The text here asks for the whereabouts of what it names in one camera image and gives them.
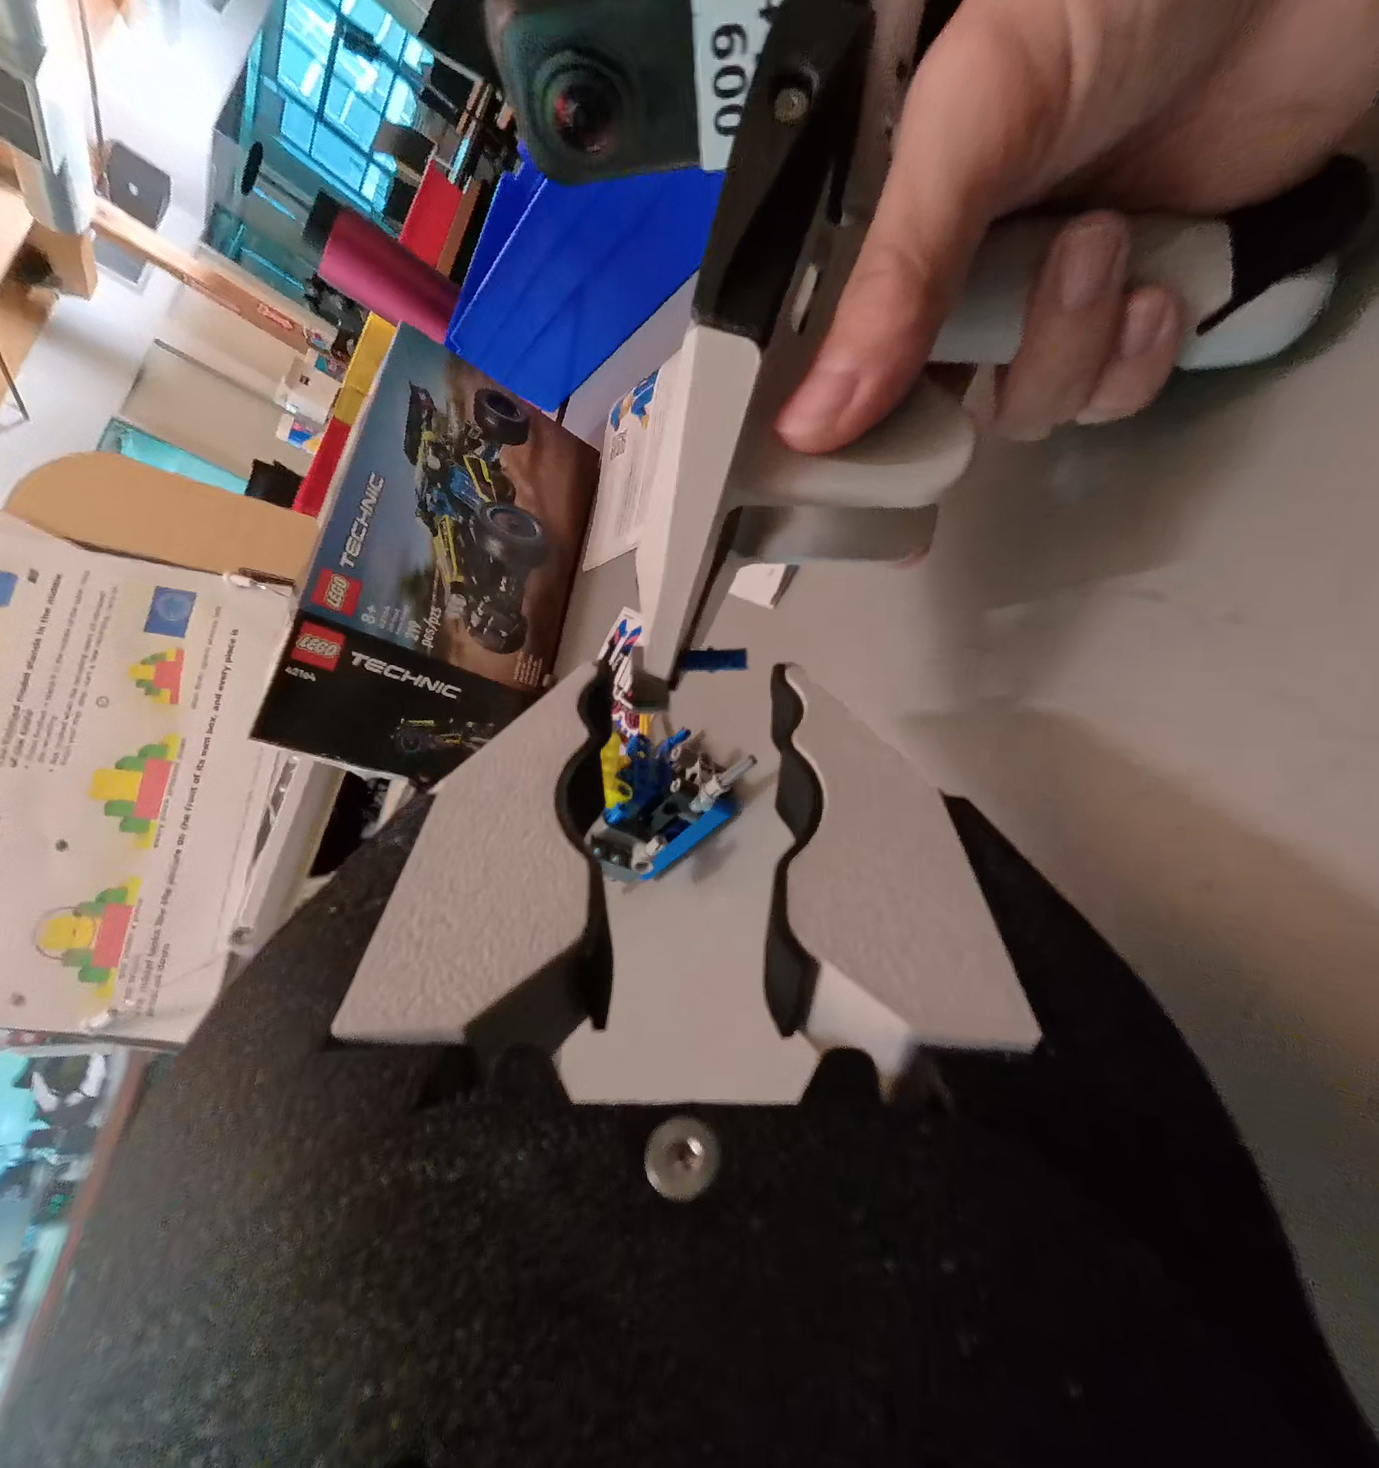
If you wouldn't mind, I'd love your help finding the blue plastic bin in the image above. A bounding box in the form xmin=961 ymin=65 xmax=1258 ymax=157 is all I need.
xmin=446 ymin=143 xmax=727 ymax=415

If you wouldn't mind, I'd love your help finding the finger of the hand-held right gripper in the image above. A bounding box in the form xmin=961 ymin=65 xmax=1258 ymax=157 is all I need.
xmin=632 ymin=324 xmax=761 ymax=693

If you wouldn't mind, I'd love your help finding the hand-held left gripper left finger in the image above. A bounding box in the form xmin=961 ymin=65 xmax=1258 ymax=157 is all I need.
xmin=329 ymin=663 xmax=616 ymax=1045

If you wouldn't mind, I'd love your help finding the lego assembly with yellow axle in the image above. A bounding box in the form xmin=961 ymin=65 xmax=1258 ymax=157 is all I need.
xmin=586 ymin=717 xmax=759 ymax=885

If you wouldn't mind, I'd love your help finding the sticker sheet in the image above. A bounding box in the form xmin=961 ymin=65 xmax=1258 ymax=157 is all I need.
xmin=596 ymin=609 xmax=659 ymax=740

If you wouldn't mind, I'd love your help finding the person's right hand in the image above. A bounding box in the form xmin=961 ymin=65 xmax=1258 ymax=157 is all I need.
xmin=775 ymin=0 xmax=1379 ymax=451

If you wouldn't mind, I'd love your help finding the white folded leaflet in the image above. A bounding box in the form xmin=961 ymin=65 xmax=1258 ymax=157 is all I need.
xmin=583 ymin=366 xmax=696 ymax=575

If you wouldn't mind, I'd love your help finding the magenta roll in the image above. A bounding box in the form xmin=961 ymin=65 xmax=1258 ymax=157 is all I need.
xmin=318 ymin=207 xmax=464 ymax=337

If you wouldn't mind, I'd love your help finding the red panel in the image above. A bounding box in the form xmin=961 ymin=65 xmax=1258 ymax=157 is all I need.
xmin=395 ymin=154 xmax=496 ymax=277

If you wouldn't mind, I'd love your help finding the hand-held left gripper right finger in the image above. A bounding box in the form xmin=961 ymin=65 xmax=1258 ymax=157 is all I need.
xmin=764 ymin=663 xmax=1044 ymax=1093

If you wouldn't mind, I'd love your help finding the printed sheet with lego pictures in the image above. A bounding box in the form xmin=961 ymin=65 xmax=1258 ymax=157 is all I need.
xmin=0 ymin=496 xmax=291 ymax=1050

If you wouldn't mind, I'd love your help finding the lego set box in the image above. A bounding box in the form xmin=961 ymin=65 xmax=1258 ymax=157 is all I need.
xmin=248 ymin=324 xmax=602 ymax=796

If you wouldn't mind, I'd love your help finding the brown cardboard panel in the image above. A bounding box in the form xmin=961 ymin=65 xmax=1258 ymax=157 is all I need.
xmin=3 ymin=450 xmax=326 ymax=591

